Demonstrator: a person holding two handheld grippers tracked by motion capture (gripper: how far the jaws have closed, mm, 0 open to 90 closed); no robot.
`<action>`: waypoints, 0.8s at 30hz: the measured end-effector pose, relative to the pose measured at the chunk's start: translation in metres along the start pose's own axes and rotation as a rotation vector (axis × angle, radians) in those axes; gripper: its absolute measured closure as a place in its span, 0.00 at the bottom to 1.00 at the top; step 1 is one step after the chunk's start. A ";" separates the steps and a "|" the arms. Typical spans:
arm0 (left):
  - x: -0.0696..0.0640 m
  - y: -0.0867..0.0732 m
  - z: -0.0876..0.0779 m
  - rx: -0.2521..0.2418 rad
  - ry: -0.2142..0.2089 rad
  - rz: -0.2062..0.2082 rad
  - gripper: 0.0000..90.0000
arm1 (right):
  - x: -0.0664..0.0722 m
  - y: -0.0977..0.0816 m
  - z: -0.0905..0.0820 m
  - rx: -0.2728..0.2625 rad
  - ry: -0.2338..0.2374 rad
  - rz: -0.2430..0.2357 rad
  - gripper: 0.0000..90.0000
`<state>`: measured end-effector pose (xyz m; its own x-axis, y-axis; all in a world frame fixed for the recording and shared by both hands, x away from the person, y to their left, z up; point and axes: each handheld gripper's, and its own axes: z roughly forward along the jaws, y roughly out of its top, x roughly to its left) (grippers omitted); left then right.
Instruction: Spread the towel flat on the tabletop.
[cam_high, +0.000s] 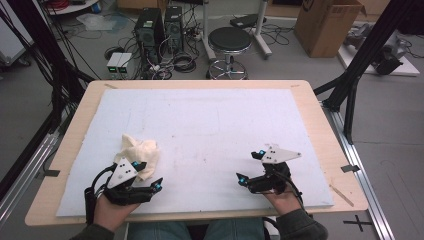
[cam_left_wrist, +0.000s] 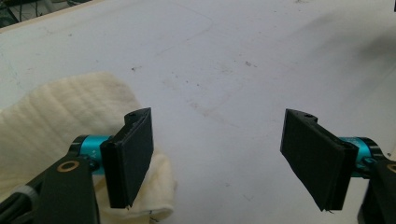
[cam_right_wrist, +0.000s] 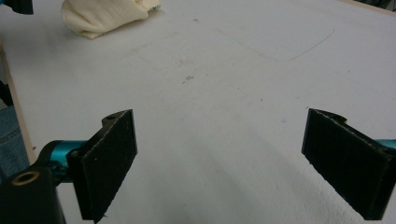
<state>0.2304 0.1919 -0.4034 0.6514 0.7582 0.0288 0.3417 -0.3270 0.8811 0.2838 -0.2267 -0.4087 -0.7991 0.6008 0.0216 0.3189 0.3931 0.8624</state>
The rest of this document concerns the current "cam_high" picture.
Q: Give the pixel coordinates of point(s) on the aluminium rail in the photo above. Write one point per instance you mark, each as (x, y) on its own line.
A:
(360, 173)
(23, 170)

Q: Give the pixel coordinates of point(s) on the clear plastic bag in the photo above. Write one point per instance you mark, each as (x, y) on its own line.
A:
(96, 21)

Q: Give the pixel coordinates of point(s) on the black computer tower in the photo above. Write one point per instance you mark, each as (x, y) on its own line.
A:
(148, 33)
(174, 30)

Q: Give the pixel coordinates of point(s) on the black flat device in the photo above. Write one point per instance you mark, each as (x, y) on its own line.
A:
(246, 20)

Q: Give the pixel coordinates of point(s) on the person's right hand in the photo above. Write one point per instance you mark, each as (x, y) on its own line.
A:
(283, 203)

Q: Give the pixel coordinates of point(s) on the white foam mat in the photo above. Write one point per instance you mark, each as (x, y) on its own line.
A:
(200, 126)

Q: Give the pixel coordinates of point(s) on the person's left hand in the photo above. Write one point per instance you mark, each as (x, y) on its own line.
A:
(110, 213)

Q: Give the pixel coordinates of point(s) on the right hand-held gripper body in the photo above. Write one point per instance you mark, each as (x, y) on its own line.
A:
(276, 155)

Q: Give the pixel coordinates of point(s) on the white metal table leg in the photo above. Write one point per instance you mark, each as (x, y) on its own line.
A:
(261, 33)

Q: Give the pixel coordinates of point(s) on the black round stool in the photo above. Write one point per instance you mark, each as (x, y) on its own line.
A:
(230, 38)

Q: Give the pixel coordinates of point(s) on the grey and black machine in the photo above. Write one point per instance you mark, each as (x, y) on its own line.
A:
(388, 60)

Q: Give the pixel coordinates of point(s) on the cream cloth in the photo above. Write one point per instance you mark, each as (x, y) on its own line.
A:
(140, 153)

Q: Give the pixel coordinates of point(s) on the white round table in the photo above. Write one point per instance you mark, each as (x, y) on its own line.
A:
(73, 8)

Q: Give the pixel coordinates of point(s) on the black tape cross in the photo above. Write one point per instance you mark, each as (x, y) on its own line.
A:
(358, 222)

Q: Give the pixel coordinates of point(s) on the person's leg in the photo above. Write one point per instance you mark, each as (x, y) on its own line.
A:
(160, 231)
(236, 230)

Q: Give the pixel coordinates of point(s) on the white panel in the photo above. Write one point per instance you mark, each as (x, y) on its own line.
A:
(11, 40)

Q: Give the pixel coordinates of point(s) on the person's right leg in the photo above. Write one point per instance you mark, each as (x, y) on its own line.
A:
(236, 230)

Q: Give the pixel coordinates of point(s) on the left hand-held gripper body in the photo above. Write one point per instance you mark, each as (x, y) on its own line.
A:
(123, 173)

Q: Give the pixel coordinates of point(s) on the white power supply box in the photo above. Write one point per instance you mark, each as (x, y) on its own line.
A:
(113, 61)
(125, 61)

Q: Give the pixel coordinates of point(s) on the white floor board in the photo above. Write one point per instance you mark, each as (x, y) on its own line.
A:
(408, 68)

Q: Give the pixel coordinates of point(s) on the brown cardboard box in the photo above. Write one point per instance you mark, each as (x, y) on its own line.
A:
(326, 30)

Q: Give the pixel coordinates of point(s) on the person's left leg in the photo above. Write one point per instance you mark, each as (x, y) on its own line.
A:
(160, 231)

